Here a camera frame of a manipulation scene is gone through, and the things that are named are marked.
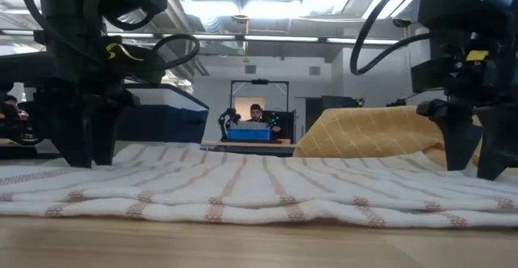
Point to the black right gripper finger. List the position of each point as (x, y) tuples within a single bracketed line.
[(457, 138), (498, 142)]

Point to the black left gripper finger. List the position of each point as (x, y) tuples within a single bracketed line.
[(107, 130), (70, 130)]

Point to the yellow checked towel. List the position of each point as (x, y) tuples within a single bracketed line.
[(364, 134)]

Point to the white pink-striped towel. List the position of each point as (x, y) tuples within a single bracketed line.
[(259, 187)]

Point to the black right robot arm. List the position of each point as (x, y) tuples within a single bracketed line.
[(465, 1)]

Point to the small background robot arm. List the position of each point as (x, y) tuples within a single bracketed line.
[(226, 122)]

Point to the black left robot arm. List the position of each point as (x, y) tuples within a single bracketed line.
[(81, 9)]

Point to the navy white fabric bin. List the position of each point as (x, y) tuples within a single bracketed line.
[(170, 118)]

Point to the blue plastic crate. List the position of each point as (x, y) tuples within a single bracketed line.
[(249, 133)]

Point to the person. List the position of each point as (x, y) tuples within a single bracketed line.
[(256, 113)]

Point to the long ceiling light strip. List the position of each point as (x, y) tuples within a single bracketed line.
[(279, 38)]

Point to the black metal workstation frame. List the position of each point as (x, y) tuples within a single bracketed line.
[(259, 82)]

